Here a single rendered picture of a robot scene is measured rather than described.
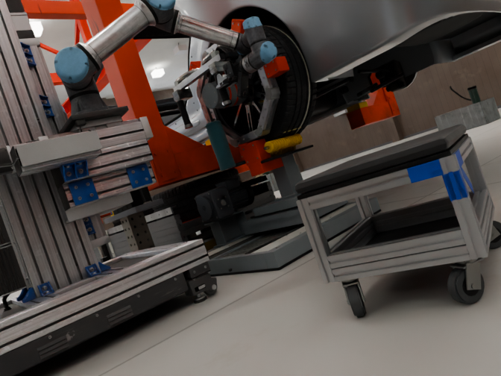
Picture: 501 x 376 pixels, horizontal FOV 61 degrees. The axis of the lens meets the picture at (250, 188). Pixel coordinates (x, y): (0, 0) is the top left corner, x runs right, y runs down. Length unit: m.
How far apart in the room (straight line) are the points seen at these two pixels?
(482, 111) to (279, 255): 6.39
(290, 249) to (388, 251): 0.90
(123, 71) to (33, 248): 1.19
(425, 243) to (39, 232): 1.41
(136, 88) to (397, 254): 1.95
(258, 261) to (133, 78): 1.33
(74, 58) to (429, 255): 1.31
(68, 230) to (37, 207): 0.15
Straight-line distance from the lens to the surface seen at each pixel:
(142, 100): 2.58
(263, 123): 2.16
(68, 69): 1.68
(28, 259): 1.82
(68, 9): 5.10
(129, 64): 2.63
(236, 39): 1.94
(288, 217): 2.22
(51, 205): 1.85
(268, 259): 1.78
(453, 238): 0.93
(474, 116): 7.91
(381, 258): 0.97
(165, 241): 2.76
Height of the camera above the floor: 0.38
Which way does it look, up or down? 1 degrees down
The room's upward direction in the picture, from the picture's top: 19 degrees counter-clockwise
